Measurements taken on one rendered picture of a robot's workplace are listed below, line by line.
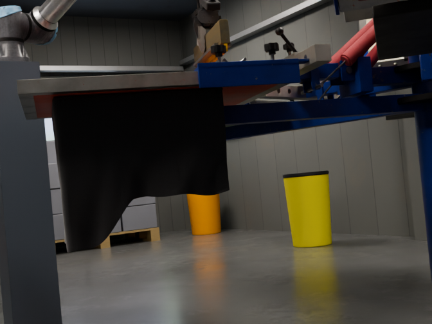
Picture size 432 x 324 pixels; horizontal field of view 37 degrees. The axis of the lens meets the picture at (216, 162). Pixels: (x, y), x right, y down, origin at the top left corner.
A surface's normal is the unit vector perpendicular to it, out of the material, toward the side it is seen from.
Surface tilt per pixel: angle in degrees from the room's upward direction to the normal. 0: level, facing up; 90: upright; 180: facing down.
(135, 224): 90
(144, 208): 90
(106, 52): 90
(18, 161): 90
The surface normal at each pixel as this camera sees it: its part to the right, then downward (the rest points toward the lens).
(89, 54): 0.49, -0.07
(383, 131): -0.87, 0.07
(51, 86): 0.25, -0.05
